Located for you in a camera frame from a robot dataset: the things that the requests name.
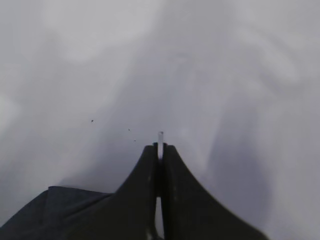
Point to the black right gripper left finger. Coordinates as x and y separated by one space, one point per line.
129 214

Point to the navy blue lunch bag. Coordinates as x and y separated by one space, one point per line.
56 210

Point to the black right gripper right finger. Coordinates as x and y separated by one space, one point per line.
189 212

